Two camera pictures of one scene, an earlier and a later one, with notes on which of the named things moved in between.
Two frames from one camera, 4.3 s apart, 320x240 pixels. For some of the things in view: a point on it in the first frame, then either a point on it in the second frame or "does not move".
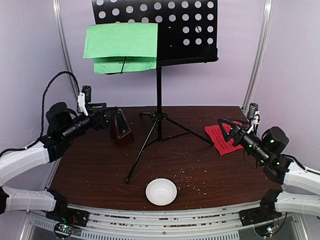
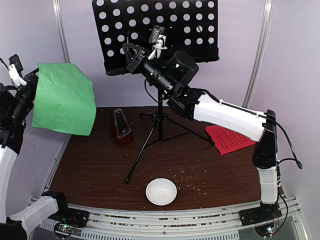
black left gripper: (102, 123) to (32, 78)
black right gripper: (239, 133) to (136, 60)
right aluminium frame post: (259, 53) does not move
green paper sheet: (121, 47) to (64, 100)
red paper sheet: (224, 147) does not move
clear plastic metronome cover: (122, 127) does not move
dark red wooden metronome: (121, 134) does not move
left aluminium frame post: (64, 44) does not move
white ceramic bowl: (161, 191) does not move
